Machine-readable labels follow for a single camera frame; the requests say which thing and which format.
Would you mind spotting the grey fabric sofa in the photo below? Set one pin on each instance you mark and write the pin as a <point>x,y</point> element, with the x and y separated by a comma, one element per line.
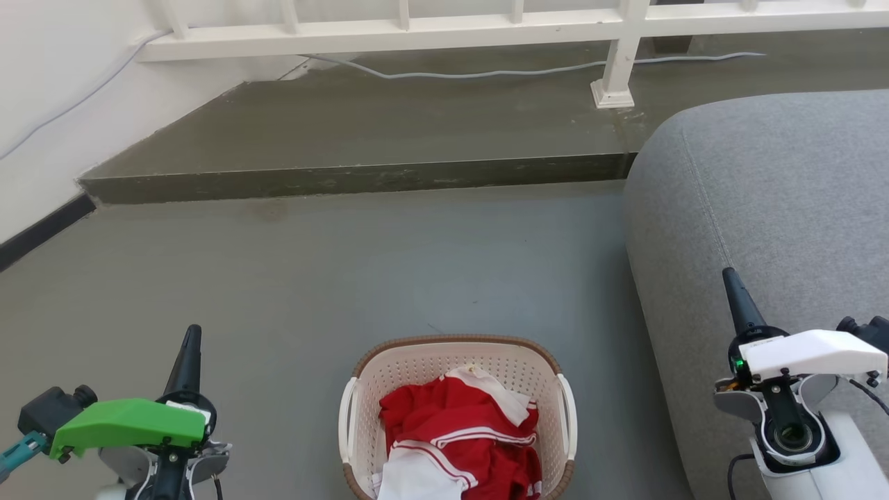
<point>778,208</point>

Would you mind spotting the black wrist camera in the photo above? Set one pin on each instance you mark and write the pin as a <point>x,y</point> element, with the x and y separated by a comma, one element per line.
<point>48,410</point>
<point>868,330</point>

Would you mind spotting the teal connector piece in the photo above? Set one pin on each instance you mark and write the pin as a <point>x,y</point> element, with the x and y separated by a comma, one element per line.
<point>21,451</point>

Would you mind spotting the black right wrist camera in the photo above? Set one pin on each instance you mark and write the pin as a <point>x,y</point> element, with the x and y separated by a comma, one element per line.
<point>868,330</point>

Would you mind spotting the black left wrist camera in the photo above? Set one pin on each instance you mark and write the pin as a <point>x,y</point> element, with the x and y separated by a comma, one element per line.
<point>48,410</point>

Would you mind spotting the red white-striped garment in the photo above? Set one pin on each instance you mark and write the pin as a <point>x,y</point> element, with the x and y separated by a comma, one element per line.
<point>451,417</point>

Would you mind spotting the cream perforated laundry basket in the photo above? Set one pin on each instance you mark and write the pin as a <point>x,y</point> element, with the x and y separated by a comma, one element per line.
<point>417,364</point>

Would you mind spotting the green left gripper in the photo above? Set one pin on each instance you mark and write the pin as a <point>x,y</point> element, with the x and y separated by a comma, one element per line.
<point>128,423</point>

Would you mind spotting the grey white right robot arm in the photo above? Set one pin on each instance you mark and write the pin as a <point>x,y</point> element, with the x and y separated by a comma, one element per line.
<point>854,451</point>

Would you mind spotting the white wooden railing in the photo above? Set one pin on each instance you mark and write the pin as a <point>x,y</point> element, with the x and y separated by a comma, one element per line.
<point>389,33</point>

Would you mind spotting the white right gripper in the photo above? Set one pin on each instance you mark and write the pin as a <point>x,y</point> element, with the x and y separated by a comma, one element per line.
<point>812,354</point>

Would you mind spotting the white red-striped garment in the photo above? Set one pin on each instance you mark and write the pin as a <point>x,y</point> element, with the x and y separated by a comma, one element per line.
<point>417,479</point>

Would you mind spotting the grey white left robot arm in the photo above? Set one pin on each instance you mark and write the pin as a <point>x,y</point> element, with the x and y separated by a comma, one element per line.
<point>125,465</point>

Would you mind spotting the black baseboard strip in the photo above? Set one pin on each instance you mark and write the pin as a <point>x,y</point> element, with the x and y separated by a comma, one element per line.
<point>42,229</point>

